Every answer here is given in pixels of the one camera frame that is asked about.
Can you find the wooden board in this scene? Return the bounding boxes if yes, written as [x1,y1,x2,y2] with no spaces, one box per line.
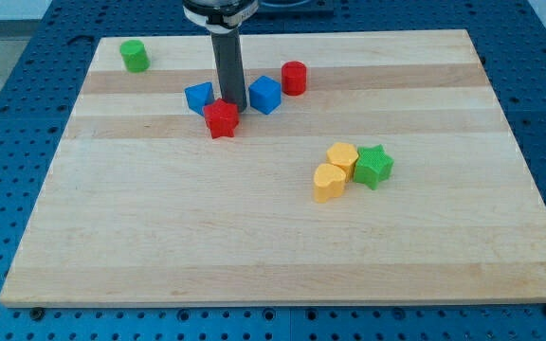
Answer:
[0,29,546,308]

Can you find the blue cube block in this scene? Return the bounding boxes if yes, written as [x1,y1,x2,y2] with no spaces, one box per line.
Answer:
[248,76,282,115]

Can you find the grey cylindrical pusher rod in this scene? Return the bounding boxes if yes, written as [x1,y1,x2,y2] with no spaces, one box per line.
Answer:
[210,28,247,113]

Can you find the yellow heart block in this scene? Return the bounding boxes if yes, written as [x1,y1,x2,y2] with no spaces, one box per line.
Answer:
[313,163,346,203]

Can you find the green star block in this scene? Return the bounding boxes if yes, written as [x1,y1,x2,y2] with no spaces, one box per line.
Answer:
[353,145,394,190]

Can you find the green cylinder block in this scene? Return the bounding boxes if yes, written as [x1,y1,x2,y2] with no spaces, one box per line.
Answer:
[119,40,150,73]

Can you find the yellow hexagon block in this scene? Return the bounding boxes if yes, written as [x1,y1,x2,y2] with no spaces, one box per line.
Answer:
[326,142,359,182]

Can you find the blue triangular block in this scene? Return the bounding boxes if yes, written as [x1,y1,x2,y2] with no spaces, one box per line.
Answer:
[184,82,214,116]

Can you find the red star block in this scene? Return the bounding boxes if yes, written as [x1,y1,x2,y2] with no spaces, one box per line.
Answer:
[203,99,239,139]

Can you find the red cylinder block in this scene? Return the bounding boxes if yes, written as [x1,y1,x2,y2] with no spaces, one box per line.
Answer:
[282,61,307,96]

